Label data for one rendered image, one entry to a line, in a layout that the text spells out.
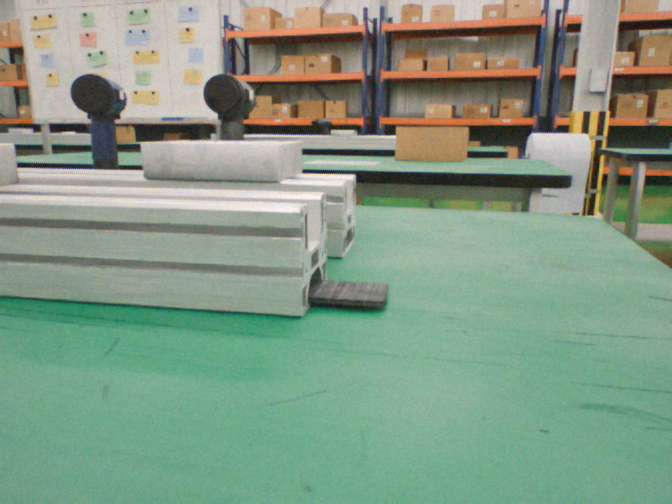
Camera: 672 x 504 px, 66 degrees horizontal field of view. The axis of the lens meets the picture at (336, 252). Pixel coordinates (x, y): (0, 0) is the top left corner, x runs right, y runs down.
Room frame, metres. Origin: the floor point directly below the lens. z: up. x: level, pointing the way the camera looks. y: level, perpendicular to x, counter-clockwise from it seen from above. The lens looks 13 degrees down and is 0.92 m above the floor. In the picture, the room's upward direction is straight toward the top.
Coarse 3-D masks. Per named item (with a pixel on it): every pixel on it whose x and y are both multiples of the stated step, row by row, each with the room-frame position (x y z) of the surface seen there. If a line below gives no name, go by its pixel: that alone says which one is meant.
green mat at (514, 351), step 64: (384, 256) 0.57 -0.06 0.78; (448, 256) 0.58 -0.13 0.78; (512, 256) 0.58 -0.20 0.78; (576, 256) 0.58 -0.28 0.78; (640, 256) 0.58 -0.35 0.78; (0, 320) 0.37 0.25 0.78; (64, 320) 0.37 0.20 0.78; (128, 320) 0.37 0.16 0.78; (192, 320) 0.37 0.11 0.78; (256, 320) 0.37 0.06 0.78; (320, 320) 0.37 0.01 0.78; (384, 320) 0.37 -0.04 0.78; (448, 320) 0.37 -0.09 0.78; (512, 320) 0.37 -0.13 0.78; (576, 320) 0.37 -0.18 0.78; (640, 320) 0.37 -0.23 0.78; (0, 384) 0.27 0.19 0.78; (64, 384) 0.27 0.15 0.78; (128, 384) 0.27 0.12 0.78; (192, 384) 0.27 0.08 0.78; (256, 384) 0.27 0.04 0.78; (320, 384) 0.27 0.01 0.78; (384, 384) 0.27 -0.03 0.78; (448, 384) 0.27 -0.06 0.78; (512, 384) 0.27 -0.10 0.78; (576, 384) 0.27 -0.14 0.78; (640, 384) 0.27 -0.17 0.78; (0, 448) 0.21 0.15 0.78; (64, 448) 0.21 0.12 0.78; (128, 448) 0.21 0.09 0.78; (192, 448) 0.21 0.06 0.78; (256, 448) 0.21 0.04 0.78; (320, 448) 0.21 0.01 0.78; (384, 448) 0.21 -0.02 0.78; (448, 448) 0.21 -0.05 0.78; (512, 448) 0.21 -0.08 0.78; (576, 448) 0.21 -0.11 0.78; (640, 448) 0.21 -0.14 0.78
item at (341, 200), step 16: (32, 176) 0.63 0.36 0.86; (48, 176) 0.62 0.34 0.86; (64, 176) 0.62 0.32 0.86; (80, 176) 0.62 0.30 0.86; (96, 176) 0.62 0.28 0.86; (112, 176) 0.62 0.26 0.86; (128, 176) 0.62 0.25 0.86; (304, 176) 0.64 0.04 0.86; (320, 176) 0.64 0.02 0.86; (336, 176) 0.64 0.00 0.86; (352, 176) 0.63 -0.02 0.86; (320, 192) 0.56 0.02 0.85; (336, 192) 0.56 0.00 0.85; (352, 192) 0.63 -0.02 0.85; (336, 208) 0.56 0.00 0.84; (352, 208) 0.63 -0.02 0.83; (336, 224) 0.57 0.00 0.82; (352, 224) 0.63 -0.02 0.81; (336, 240) 0.56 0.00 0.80; (352, 240) 0.64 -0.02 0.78; (336, 256) 0.56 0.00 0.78
